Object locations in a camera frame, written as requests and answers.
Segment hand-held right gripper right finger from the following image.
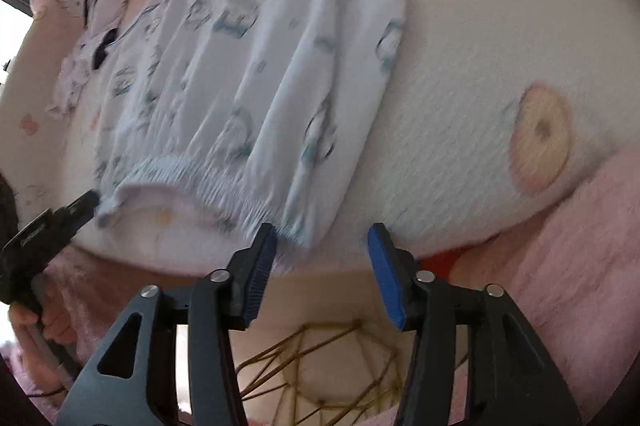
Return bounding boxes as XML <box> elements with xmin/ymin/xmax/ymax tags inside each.
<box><xmin>367</xmin><ymin>223</ymin><xmax>583</xmax><ymax>426</ymax></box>

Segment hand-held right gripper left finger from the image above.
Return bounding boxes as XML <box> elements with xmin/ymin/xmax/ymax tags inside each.
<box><xmin>54</xmin><ymin>223</ymin><xmax>278</xmax><ymax>426</ymax></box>

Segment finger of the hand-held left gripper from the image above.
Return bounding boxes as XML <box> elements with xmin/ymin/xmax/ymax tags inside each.
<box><xmin>52</xmin><ymin>189</ymin><xmax>101</xmax><ymax>232</ymax></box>

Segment light blue printed pants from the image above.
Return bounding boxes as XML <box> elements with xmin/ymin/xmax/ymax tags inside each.
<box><xmin>92</xmin><ymin>0</ymin><xmax>407</xmax><ymax>249</ymax></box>

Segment person's left hand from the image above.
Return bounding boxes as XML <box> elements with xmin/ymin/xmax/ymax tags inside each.
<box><xmin>10</xmin><ymin>276</ymin><xmax>68</xmax><ymax>341</ymax></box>

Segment red object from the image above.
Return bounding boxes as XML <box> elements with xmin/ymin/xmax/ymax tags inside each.
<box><xmin>422</xmin><ymin>246</ymin><xmax>473</xmax><ymax>282</ymax></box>

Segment white black printed garment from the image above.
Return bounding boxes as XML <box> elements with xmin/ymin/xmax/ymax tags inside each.
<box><xmin>47</xmin><ymin>0</ymin><xmax>133</xmax><ymax>119</ymax></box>

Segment cartoon cat printed bedsheet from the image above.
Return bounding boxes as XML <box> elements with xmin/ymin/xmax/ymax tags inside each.
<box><xmin>0</xmin><ymin>0</ymin><xmax>640</xmax><ymax>279</ymax></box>

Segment pink fuzzy blanket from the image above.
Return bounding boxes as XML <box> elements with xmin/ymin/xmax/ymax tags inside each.
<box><xmin>0</xmin><ymin>146</ymin><xmax>640</xmax><ymax>426</ymax></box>

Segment gold wire frame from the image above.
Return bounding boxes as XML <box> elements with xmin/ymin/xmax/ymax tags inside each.
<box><xmin>235</xmin><ymin>319</ymin><xmax>416</xmax><ymax>426</ymax></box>

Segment grey cable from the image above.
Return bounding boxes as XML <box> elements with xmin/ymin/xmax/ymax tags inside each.
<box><xmin>27</xmin><ymin>328</ymin><xmax>81</xmax><ymax>382</ymax></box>

